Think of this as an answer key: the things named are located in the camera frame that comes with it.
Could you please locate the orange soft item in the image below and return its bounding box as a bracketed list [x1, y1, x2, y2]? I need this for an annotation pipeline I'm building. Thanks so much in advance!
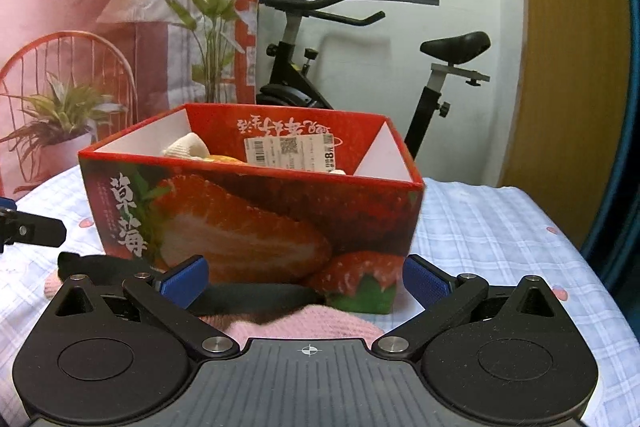
[202, 153, 248, 165]

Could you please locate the cream plush toy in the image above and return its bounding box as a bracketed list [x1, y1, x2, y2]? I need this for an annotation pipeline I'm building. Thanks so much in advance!
[161, 133, 211, 160]

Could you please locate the pink knitted hat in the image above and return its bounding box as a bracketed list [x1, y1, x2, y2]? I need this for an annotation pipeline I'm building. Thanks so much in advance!
[42, 274, 386, 348]

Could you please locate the black exercise bike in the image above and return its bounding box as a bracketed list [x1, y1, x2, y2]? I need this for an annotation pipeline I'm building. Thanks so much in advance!
[255, 0, 492, 160]

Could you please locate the red strawberry cardboard box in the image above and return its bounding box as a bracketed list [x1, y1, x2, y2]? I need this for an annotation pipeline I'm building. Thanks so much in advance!
[77, 103, 426, 315]

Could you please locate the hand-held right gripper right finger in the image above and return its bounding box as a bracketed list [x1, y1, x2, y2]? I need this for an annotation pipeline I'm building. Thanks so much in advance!
[372, 254, 568, 358]

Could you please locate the checked strawberry bedsheet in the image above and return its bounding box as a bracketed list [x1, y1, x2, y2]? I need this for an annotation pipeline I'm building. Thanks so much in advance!
[0, 167, 640, 427]

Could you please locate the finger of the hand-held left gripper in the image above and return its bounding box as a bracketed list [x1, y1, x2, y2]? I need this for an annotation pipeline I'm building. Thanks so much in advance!
[0, 196, 67, 254]

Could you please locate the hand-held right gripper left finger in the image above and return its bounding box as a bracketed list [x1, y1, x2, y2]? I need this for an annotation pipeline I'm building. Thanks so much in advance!
[47, 255, 240, 358]

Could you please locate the wooden door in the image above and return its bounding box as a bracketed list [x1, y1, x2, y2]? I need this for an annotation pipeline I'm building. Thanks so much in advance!
[497, 0, 632, 248]

